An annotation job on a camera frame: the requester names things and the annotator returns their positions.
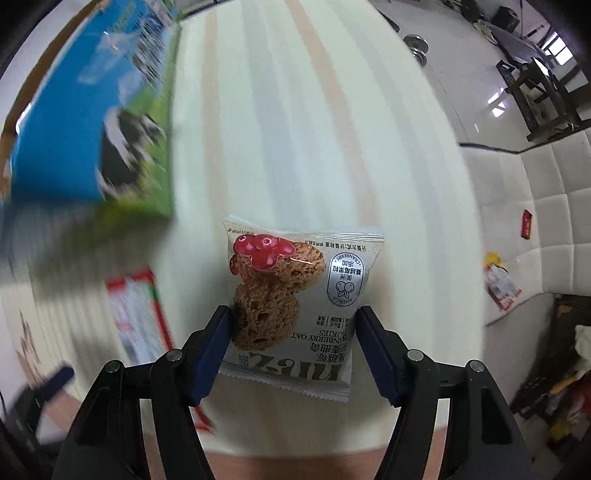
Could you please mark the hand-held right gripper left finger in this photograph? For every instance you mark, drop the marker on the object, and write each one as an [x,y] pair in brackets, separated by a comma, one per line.
[210,355]

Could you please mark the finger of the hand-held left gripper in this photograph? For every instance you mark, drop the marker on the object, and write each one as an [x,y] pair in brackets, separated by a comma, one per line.
[57,381]

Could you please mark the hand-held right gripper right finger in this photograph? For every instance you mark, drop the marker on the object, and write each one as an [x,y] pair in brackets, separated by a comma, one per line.
[378,355]

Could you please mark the grey cookie snack packet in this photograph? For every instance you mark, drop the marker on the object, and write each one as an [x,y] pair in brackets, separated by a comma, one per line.
[295,277]

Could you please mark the blue green milk carton box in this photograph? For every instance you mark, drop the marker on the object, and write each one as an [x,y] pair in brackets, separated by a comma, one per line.
[69,115]

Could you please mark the long red white packet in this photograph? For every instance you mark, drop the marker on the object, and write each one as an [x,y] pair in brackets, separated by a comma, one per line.
[134,309]

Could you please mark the red white yellow packet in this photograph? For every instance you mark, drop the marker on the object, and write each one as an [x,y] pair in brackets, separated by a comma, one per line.
[501,284]

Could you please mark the small red box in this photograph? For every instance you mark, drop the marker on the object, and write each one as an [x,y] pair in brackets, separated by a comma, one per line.
[526,225]

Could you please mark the white crumpled cloth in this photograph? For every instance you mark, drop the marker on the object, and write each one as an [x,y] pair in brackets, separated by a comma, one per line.
[582,344]

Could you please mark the red orange thing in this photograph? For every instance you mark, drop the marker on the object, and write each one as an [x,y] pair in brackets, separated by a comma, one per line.
[581,397]

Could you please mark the white tufted sofa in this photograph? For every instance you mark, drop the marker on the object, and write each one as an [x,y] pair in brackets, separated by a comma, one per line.
[531,184]

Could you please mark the striped printed tablecloth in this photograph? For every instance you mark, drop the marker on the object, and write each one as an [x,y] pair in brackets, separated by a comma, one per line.
[286,115]

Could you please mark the dark wooden chair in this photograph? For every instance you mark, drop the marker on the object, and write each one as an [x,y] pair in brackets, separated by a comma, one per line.
[549,101]

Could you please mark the metal dumbbell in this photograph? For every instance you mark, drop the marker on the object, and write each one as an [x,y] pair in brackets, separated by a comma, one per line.
[415,44]

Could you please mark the dark table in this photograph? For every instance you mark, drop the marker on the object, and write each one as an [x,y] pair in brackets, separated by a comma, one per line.
[521,44]

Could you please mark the black box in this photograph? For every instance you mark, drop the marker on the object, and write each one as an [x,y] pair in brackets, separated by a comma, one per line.
[505,18]

